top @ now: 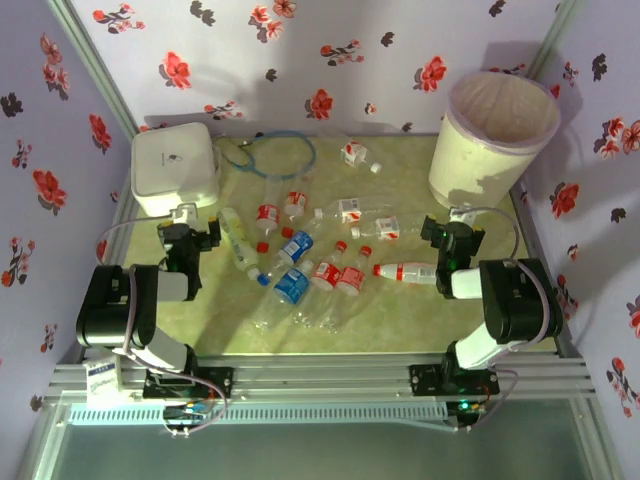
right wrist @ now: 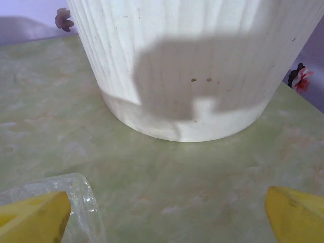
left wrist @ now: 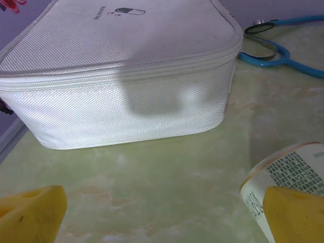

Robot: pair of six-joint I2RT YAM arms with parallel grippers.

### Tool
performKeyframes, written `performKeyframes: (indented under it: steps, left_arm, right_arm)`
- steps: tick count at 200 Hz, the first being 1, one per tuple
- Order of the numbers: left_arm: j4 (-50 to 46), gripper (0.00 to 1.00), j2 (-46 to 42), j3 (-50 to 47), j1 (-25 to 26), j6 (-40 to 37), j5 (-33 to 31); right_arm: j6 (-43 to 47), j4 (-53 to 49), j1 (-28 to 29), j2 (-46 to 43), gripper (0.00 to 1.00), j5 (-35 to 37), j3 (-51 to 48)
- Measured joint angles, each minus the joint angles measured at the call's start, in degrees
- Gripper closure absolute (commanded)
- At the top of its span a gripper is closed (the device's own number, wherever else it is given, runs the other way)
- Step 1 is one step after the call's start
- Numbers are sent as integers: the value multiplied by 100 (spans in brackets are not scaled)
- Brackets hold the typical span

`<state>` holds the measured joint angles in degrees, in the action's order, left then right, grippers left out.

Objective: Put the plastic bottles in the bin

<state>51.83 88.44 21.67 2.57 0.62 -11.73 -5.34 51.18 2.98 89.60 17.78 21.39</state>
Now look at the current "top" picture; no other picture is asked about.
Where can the translucent bin liner bag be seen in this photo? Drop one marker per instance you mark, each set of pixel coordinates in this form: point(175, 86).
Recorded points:
point(500, 110)

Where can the yellow-green plastic bottle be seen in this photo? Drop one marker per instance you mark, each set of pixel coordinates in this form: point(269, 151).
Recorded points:
point(237, 240)

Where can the aluminium frame post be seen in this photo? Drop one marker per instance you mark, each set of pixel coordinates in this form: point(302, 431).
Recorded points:
point(555, 35)
point(95, 65)

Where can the white paper tag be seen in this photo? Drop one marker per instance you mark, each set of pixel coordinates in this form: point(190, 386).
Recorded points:
point(102, 380)

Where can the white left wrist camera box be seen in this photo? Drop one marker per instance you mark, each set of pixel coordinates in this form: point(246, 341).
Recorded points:
point(184, 212)

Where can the white round waste bin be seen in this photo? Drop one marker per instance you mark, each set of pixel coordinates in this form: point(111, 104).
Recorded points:
point(465, 165)

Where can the small crushed red-white label bottle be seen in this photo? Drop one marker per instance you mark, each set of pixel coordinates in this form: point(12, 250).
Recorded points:
point(352, 152)

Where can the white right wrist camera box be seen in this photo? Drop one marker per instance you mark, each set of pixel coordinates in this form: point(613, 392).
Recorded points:
point(461, 215)

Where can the blue stethoscope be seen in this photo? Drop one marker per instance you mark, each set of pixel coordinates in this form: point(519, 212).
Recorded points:
point(243, 163)

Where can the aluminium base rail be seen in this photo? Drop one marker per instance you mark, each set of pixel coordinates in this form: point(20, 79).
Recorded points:
point(320, 375)

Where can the white bottle red cap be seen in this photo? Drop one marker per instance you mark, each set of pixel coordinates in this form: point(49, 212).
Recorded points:
point(405, 272)

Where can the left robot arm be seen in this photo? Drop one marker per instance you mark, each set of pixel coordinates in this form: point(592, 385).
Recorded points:
point(115, 310)

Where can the white square lidded box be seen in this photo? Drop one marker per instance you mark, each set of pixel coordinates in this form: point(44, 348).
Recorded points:
point(170, 160)

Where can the clear bottle blue label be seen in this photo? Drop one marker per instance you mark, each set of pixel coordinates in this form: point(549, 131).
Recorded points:
point(298, 245)
point(292, 286)

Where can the aluminium side rail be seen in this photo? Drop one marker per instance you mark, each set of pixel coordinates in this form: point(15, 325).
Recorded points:
point(525, 215)
point(120, 220)

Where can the clear bottle white-red label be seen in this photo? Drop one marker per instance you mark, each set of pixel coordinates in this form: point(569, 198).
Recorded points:
point(350, 210)
point(387, 228)

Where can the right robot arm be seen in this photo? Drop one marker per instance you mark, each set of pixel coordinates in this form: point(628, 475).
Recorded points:
point(515, 300)

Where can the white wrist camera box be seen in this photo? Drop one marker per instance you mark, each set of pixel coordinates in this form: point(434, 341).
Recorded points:
point(184, 212)
point(461, 215)

